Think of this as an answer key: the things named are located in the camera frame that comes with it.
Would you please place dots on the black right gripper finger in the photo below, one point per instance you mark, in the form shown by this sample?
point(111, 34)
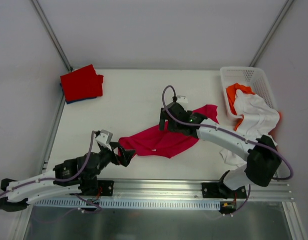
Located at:
point(172, 126)
point(163, 120)

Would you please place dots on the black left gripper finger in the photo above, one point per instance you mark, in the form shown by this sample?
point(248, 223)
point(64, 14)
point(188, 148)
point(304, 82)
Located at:
point(116, 153)
point(125, 156)

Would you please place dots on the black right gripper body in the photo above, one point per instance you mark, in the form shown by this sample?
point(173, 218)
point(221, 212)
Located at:
point(167, 118)

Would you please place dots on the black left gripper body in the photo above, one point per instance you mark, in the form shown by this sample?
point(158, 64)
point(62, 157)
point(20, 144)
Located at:
point(115, 153)

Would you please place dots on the magenta t shirt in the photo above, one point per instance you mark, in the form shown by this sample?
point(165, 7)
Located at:
point(156, 142)

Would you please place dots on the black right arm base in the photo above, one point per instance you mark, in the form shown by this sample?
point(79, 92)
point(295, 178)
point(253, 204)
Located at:
point(215, 190)

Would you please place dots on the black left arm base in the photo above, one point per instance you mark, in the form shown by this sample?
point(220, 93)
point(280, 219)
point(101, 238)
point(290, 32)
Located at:
point(97, 188)

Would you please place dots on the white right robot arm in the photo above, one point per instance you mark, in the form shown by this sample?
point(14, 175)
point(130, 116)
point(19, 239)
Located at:
point(259, 154)

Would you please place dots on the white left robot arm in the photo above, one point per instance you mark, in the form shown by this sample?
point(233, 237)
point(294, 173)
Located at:
point(77, 176)

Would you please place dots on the orange t shirt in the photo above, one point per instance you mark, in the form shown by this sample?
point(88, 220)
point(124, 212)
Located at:
point(231, 93)

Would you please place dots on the folded red t shirt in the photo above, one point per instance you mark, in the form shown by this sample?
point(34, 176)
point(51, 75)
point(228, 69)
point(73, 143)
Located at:
point(82, 83)

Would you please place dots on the white t shirt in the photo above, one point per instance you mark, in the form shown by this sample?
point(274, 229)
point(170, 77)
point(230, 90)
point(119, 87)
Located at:
point(257, 118)

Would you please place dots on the white perforated plastic basket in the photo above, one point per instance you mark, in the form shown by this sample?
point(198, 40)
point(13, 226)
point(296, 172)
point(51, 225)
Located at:
point(249, 77)

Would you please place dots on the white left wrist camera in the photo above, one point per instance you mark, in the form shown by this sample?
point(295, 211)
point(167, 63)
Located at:
point(103, 137)

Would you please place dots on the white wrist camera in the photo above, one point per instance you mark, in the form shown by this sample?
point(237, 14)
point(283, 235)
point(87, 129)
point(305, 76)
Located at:
point(182, 100)
point(103, 137)

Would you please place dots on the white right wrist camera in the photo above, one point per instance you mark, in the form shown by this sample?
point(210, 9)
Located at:
point(182, 100)

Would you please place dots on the white slotted cable duct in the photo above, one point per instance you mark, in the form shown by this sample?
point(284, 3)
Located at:
point(148, 204)

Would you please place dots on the aluminium mounting rail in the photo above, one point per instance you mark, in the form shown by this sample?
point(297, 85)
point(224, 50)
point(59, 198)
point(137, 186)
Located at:
point(155, 189)

